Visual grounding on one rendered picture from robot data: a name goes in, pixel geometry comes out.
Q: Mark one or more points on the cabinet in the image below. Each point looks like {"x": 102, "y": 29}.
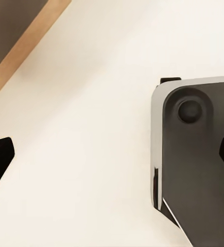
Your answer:
{"x": 15, "y": 17}

